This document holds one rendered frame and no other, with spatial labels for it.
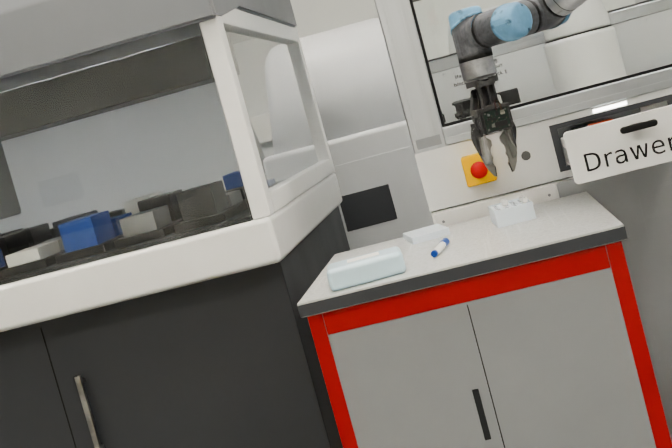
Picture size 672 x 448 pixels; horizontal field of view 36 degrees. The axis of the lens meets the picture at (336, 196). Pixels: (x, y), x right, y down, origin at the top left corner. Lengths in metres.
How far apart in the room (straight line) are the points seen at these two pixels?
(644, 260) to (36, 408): 1.50
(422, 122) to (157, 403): 0.92
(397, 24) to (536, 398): 0.98
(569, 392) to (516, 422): 0.11
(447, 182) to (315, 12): 3.22
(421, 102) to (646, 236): 0.62
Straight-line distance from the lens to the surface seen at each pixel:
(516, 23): 2.18
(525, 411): 2.03
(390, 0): 2.54
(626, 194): 2.57
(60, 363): 2.61
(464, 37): 2.26
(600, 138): 2.21
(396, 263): 1.99
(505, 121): 2.25
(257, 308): 2.45
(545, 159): 2.54
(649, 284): 2.61
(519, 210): 2.28
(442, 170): 2.53
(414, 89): 2.53
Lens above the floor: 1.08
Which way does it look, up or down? 4 degrees down
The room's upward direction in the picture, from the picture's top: 15 degrees counter-clockwise
